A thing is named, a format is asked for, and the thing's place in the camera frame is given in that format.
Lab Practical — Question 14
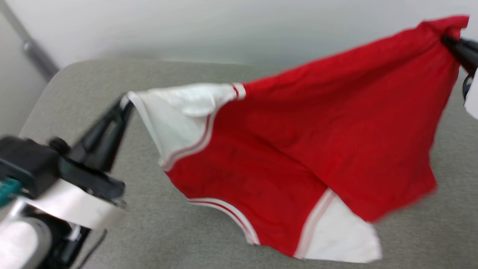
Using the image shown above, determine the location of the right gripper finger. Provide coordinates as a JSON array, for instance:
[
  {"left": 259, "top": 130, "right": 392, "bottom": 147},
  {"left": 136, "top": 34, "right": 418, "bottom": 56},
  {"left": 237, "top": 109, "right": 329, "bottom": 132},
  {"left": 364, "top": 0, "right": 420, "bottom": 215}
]
[
  {"left": 443, "top": 35, "right": 478, "bottom": 57},
  {"left": 443, "top": 39, "right": 478, "bottom": 75}
]

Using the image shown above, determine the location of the grey fabric sofa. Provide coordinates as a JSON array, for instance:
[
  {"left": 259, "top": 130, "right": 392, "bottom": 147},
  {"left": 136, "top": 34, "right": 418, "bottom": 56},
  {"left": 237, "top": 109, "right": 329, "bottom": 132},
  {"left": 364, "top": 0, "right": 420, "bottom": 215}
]
[{"left": 19, "top": 58, "right": 478, "bottom": 269}]

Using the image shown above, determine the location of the flat ribbon cable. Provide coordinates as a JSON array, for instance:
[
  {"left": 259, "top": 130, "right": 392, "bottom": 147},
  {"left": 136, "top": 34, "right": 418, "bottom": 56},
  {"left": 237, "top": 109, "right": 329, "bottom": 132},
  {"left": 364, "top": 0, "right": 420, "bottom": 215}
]
[{"left": 462, "top": 74, "right": 474, "bottom": 102}]

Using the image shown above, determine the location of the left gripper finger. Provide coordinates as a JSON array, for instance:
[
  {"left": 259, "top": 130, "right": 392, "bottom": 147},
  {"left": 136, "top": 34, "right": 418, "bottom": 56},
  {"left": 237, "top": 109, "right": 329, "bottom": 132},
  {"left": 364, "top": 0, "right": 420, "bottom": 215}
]
[
  {"left": 84, "top": 102, "right": 135, "bottom": 173},
  {"left": 70, "top": 98, "right": 128, "bottom": 164}
]

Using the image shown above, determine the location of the grey wall trim strip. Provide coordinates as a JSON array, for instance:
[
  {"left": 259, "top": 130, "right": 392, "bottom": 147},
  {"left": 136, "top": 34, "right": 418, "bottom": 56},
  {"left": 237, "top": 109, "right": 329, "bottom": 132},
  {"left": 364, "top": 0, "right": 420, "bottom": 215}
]
[{"left": 0, "top": 0, "right": 60, "bottom": 82}]

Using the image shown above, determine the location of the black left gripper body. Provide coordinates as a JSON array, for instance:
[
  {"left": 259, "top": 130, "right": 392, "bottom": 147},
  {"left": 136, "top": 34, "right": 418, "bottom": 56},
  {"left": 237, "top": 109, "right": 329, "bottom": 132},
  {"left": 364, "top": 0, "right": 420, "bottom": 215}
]
[{"left": 0, "top": 136, "right": 126, "bottom": 204}]

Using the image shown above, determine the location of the red and white jersey garment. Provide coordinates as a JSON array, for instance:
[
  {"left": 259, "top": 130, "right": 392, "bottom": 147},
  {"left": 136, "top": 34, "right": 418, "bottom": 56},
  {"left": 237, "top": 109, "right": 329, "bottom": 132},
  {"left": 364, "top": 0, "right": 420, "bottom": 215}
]
[{"left": 120, "top": 15, "right": 470, "bottom": 264}]

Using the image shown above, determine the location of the thin black cable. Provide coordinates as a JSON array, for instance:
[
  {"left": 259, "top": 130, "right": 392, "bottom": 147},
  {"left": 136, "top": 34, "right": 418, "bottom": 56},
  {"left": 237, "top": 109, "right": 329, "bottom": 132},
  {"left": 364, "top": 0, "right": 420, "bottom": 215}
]
[{"left": 75, "top": 229, "right": 108, "bottom": 269}]

